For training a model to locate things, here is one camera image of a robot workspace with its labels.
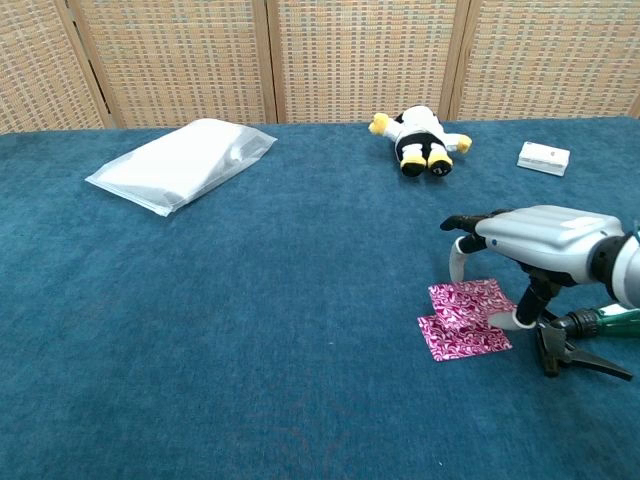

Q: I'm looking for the green spray bottle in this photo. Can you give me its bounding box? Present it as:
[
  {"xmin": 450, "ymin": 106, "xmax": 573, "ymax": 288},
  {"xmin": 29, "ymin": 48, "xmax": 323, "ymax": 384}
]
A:
[{"xmin": 535, "ymin": 304, "xmax": 640, "ymax": 383}]

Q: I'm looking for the woven bamboo screen panel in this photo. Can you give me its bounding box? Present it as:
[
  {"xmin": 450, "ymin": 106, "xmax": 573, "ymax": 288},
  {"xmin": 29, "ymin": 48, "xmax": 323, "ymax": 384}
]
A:
[
  {"xmin": 67, "ymin": 0, "xmax": 279, "ymax": 129},
  {"xmin": 447, "ymin": 0, "xmax": 640, "ymax": 122},
  {"xmin": 0, "ymin": 0, "xmax": 116, "ymax": 134},
  {"xmin": 264, "ymin": 0, "xmax": 471, "ymax": 125}
]

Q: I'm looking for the blue felt table mat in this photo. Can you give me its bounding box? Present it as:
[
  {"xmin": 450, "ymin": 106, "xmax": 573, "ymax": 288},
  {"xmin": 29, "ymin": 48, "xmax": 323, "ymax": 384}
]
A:
[{"xmin": 0, "ymin": 116, "xmax": 640, "ymax": 480}]

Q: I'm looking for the penguin plush toy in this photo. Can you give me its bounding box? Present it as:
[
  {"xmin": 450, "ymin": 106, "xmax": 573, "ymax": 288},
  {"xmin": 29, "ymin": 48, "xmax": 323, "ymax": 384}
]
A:
[{"xmin": 368, "ymin": 104, "xmax": 474, "ymax": 179}]

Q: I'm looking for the white plastic zip bag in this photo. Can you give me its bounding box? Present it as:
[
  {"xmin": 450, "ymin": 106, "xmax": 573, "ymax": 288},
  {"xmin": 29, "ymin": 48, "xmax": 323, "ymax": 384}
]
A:
[{"xmin": 84, "ymin": 117, "xmax": 279, "ymax": 217}]

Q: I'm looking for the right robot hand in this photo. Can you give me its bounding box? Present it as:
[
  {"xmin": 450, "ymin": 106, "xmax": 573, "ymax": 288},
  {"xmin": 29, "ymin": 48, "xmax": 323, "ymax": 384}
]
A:
[{"xmin": 439, "ymin": 204, "xmax": 626, "ymax": 331}]

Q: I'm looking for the small white box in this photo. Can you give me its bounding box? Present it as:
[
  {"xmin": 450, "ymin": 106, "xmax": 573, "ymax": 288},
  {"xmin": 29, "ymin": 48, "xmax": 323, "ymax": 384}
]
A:
[{"xmin": 516, "ymin": 140, "xmax": 572, "ymax": 178}]

